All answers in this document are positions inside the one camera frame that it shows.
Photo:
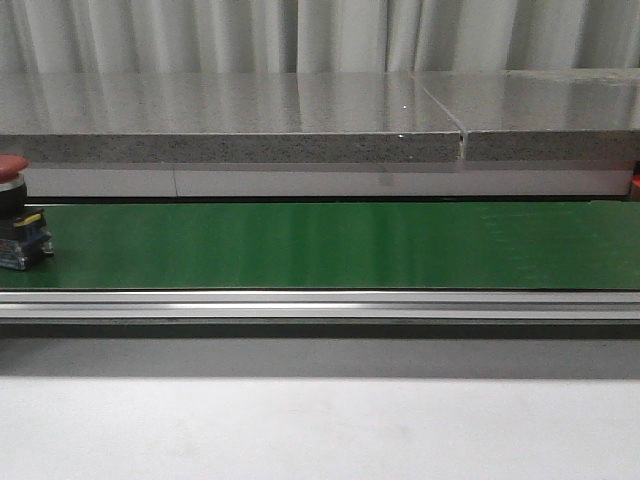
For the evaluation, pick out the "green conveyor belt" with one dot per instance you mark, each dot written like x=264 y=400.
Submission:
x=369 y=269

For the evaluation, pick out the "grey speckled countertop left slab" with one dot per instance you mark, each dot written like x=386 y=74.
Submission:
x=155 y=119

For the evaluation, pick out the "red plastic tray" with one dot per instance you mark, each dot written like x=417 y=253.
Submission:
x=634 y=194

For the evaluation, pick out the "red mushroom button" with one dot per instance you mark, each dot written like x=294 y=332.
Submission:
x=25 y=238

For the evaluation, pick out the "grey speckled countertop slab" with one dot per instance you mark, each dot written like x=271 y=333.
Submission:
x=155 y=119
x=582 y=115

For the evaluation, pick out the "grey speckled countertop right slab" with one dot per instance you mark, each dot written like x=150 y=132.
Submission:
x=582 y=115

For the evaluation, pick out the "grey curtain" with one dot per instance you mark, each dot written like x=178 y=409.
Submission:
x=316 y=36

